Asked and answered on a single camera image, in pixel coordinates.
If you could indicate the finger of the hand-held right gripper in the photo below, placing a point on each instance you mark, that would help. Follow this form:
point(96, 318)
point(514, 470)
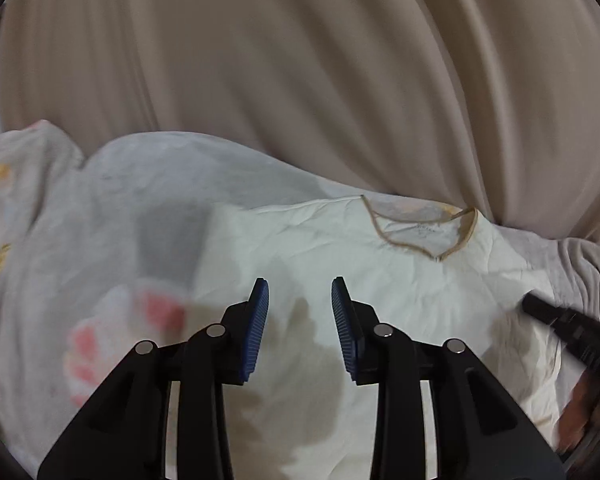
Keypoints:
point(555, 315)

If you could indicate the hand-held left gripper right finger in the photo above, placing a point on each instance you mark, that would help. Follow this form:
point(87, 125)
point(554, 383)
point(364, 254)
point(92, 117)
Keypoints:
point(344, 330)

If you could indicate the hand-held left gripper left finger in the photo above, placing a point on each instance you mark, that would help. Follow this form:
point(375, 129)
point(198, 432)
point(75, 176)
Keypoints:
point(256, 330)

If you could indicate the white quilted jacket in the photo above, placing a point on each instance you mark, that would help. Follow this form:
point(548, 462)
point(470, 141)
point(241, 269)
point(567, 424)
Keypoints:
point(430, 300)

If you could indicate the grey fleece cloth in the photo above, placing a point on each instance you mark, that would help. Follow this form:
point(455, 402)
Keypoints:
point(580, 265)

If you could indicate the floral fleece blanket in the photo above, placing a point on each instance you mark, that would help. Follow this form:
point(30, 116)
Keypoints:
point(105, 210)

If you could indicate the beige curtain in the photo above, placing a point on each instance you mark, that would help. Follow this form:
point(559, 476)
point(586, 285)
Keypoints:
point(280, 60)

